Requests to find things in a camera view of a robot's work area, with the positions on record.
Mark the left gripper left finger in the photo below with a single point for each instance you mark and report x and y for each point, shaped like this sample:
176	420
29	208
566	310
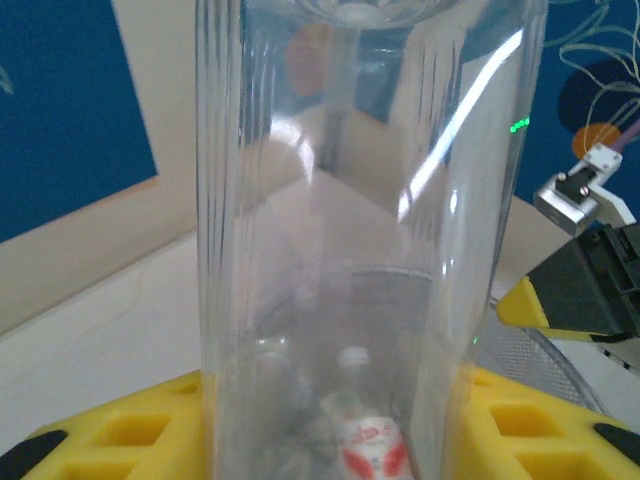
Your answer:
115	435

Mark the large clear smooth bottle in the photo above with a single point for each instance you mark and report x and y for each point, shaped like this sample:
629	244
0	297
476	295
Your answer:
350	200

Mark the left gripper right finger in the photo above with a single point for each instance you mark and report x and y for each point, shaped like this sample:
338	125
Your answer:
540	430

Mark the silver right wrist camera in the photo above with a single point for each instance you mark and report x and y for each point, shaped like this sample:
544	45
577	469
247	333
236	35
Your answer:
567	205

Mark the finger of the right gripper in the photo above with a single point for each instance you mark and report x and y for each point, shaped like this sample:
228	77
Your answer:
565	295

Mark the bottle white red label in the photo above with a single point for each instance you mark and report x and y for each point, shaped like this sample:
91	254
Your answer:
370	440

